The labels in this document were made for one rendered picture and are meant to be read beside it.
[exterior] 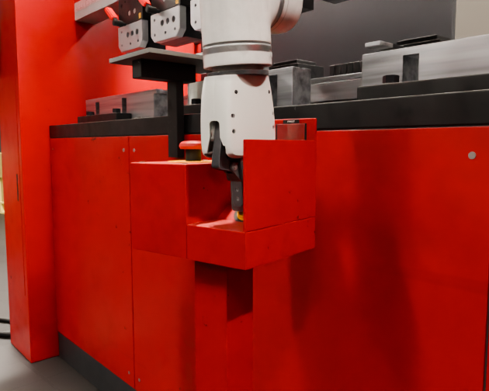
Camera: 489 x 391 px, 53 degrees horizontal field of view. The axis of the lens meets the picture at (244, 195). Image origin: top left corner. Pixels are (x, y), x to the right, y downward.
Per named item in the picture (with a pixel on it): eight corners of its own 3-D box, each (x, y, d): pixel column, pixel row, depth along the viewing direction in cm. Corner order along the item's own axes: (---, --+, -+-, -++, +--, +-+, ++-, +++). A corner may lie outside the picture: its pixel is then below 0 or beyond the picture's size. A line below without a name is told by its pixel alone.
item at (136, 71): (133, 157, 111) (131, 60, 109) (187, 157, 121) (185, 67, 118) (143, 157, 108) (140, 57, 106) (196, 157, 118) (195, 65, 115)
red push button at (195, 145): (173, 166, 69) (172, 140, 69) (192, 165, 72) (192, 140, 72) (193, 167, 67) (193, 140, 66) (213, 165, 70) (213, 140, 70)
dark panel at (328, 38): (201, 122, 218) (200, 21, 213) (205, 123, 219) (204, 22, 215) (448, 109, 133) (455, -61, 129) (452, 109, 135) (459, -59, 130)
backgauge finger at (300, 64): (225, 76, 131) (225, 57, 130) (293, 84, 148) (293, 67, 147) (256, 71, 122) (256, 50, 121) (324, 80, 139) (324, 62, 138)
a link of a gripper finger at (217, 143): (223, 101, 60) (246, 129, 64) (198, 153, 57) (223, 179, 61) (231, 101, 59) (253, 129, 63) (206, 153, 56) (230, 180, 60)
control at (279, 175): (131, 248, 68) (128, 118, 67) (208, 232, 81) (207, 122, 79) (245, 271, 56) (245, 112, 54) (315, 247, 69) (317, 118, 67)
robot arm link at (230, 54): (234, 53, 66) (234, 76, 67) (188, 49, 60) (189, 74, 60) (286, 46, 61) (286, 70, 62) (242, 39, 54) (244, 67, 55)
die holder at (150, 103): (86, 126, 183) (85, 100, 183) (101, 126, 187) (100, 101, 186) (156, 120, 146) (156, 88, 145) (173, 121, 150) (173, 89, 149)
